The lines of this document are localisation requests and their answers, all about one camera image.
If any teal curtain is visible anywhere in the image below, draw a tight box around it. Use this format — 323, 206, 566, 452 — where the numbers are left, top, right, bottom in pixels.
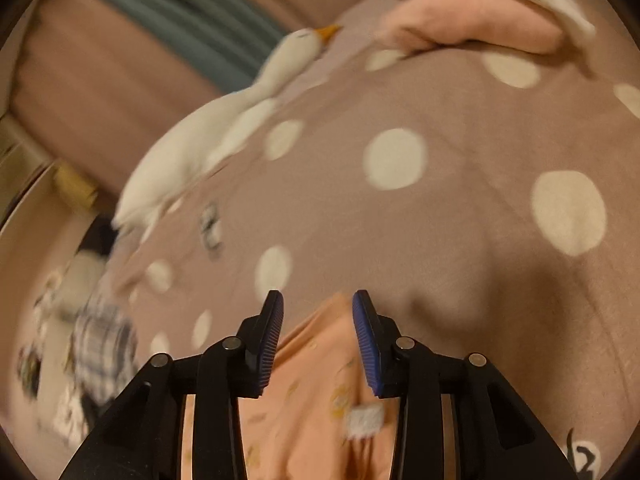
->
60, 0, 286, 88

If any pink folded garment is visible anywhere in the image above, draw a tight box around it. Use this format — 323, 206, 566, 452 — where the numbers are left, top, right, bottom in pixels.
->
377, 0, 563, 56

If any white goose plush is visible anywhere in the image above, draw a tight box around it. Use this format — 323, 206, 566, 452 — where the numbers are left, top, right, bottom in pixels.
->
112, 24, 343, 233

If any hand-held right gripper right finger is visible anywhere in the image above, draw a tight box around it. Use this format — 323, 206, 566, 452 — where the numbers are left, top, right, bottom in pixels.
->
351, 290, 573, 480

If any mauve polka dot blanket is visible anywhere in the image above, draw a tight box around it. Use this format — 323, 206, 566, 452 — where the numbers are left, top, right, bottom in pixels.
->
107, 0, 640, 480

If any peach cartoon print shirt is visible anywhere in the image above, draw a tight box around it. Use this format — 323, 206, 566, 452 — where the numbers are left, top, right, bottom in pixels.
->
181, 292, 401, 480

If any pink curtain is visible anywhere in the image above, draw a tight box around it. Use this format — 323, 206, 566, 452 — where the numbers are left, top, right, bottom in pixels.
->
7, 0, 361, 196

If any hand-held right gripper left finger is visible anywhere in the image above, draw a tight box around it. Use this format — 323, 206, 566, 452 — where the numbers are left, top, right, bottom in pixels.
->
57, 290, 286, 480

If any tan striped hanging cloth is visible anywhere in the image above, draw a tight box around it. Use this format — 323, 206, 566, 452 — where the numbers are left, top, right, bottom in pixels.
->
55, 161, 98, 206

